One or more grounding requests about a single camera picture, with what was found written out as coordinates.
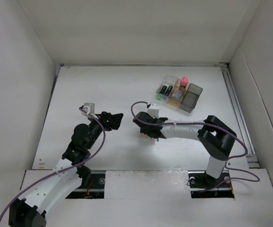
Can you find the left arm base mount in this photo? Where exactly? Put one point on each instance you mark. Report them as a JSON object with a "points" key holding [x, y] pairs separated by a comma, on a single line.
{"points": [[95, 189]]}

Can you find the clear plastic bin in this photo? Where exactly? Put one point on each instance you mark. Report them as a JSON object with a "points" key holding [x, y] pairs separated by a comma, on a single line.
{"points": [[167, 81]]}

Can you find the pink capped patterned tube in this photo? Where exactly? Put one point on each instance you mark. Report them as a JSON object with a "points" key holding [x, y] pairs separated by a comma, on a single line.
{"points": [[183, 83]]}

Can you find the clear jar of paper clips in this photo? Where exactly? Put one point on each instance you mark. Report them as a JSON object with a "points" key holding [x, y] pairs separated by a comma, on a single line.
{"points": [[177, 95]]}

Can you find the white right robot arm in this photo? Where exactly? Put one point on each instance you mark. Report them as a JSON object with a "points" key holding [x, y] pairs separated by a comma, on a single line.
{"points": [[216, 137]]}

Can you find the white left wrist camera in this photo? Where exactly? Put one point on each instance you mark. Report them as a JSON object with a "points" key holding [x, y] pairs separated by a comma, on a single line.
{"points": [[88, 108]]}

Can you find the green highlighter marker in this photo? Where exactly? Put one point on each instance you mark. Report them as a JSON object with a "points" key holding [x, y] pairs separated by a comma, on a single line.
{"points": [[161, 92]]}

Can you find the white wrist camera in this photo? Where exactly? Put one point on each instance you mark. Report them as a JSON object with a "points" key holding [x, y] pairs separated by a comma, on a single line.
{"points": [[153, 110], [88, 108]]}

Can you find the amber plastic bin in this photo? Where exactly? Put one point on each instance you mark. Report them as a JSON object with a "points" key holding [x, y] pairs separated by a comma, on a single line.
{"points": [[173, 102]]}

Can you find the grey smoked plastic bin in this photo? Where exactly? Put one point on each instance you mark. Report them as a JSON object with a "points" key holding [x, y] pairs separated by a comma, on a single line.
{"points": [[191, 97]]}

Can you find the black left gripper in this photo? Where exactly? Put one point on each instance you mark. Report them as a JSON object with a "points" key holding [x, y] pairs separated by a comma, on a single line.
{"points": [[110, 121]]}

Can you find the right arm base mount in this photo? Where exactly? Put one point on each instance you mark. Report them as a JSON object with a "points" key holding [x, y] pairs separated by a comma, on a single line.
{"points": [[203, 186]]}

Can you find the purple highlighter marker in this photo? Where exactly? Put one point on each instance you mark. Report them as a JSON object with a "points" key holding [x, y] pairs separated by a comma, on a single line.
{"points": [[167, 92]]}

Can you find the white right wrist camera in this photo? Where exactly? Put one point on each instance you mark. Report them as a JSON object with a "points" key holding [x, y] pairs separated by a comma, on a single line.
{"points": [[153, 110]]}

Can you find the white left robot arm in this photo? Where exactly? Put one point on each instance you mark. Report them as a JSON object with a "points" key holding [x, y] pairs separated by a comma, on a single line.
{"points": [[70, 173]]}

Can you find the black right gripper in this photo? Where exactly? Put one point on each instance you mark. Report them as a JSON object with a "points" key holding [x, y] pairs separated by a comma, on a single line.
{"points": [[143, 130]]}

